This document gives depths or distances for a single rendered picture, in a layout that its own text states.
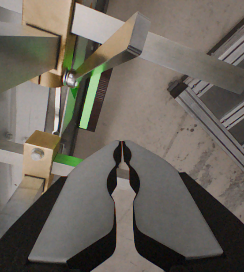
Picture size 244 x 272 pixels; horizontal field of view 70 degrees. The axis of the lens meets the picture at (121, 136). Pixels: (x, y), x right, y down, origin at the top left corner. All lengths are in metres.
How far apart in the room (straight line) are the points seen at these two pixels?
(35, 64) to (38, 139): 0.19
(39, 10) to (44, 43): 0.06
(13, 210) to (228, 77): 0.36
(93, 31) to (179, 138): 1.18
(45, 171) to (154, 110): 0.95
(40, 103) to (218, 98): 0.86
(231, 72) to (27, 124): 0.52
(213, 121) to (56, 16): 0.99
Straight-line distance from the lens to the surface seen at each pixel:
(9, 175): 0.75
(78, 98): 0.43
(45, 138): 0.35
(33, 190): 0.36
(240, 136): 1.25
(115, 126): 1.22
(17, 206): 0.34
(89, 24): 0.24
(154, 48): 0.24
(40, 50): 0.19
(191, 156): 1.47
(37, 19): 0.24
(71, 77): 0.25
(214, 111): 1.09
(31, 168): 0.37
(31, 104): 0.56
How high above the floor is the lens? 1.10
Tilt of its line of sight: 61 degrees down
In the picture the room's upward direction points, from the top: 178 degrees clockwise
